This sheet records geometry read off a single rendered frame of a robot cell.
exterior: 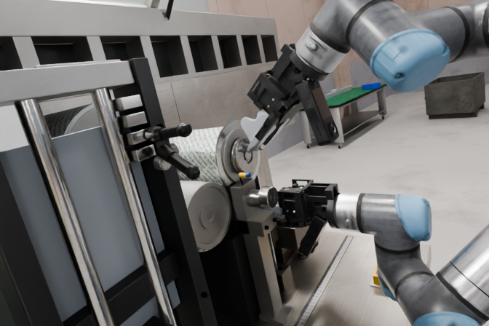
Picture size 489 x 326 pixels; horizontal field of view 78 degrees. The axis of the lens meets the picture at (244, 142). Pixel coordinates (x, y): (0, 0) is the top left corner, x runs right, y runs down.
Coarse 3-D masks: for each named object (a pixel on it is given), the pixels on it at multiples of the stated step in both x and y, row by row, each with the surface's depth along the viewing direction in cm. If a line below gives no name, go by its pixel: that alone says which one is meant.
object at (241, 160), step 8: (232, 144) 60; (240, 144) 60; (248, 144) 62; (232, 152) 59; (240, 152) 60; (256, 152) 64; (232, 160) 59; (240, 160) 59; (248, 160) 62; (256, 160) 64; (240, 168) 59; (248, 168) 61
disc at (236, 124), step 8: (224, 128) 59; (232, 128) 61; (224, 136) 59; (216, 144) 57; (216, 152) 57; (216, 160) 57; (216, 168) 57; (256, 168) 67; (224, 176) 58; (224, 184) 59; (232, 184) 60
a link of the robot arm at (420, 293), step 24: (480, 240) 41; (456, 264) 42; (480, 264) 40; (408, 288) 46; (432, 288) 43; (456, 288) 40; (480, 288) 39; (408, 312) 45; (432, 312) 41; (456, 312) 40; (480, 312) 39
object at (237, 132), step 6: (234, 132) 61; (240, 132) 62; (228, 138) 59; (234, 138) 61; (228, 144) 59; (228, 150) 59; (222, 156) 58; (228, 156) 59; (228, 162) 59; (228, 168) 59; (228, 174) 59; (234, 174) 60; (252, 174) 65; (234, 180) 60
